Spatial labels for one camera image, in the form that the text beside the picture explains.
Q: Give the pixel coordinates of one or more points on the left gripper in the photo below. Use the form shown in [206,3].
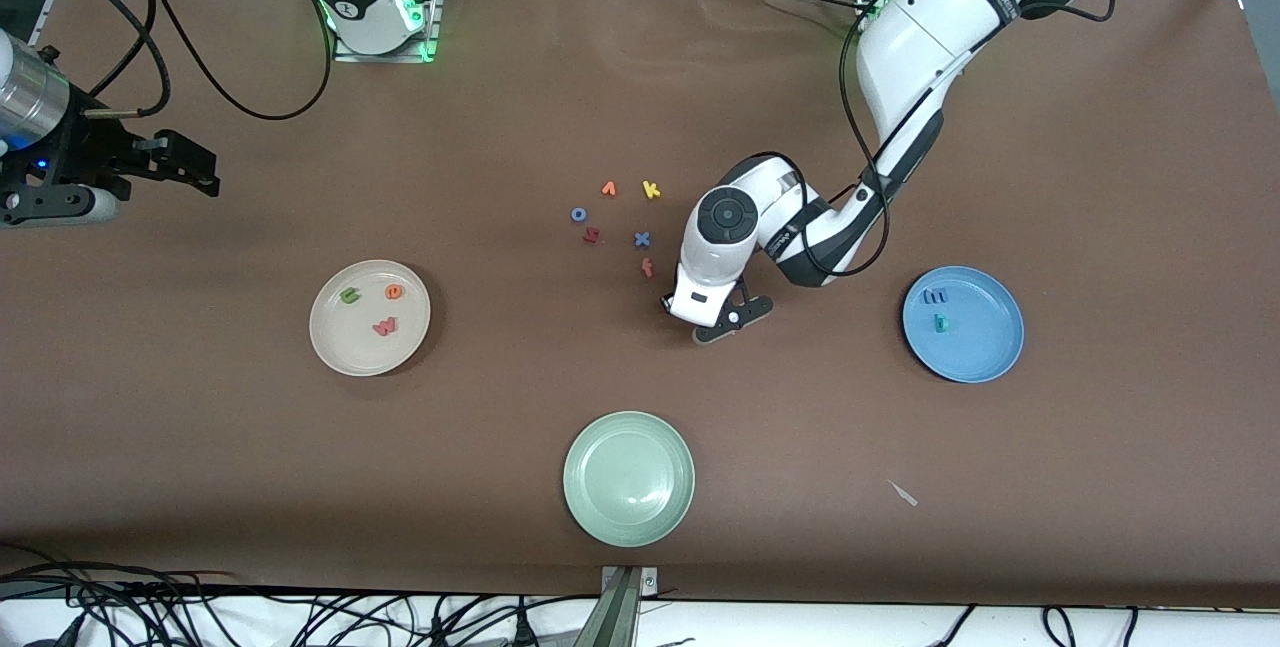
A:
[664,301]

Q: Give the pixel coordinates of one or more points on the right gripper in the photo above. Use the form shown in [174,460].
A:
[82,153]

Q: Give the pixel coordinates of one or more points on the pink red foam letter w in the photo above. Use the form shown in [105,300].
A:
[385,327]

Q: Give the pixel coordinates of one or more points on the blue foam letter m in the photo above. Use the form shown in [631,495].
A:
[935,296]

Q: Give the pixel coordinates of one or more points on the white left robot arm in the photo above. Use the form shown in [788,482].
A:
[930,37]

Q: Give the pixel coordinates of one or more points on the pale green plate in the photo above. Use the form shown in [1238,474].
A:
[629,479]

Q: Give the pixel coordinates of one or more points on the beige brown plate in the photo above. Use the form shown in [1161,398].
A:
[350,342]

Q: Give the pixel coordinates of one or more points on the small white paper scrap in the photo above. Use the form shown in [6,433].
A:
[904,493]

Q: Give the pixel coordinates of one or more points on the blue plate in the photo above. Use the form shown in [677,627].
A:
[985,342]

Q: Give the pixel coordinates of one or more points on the aluminium bracket at table edge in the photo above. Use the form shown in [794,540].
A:
[622,607]

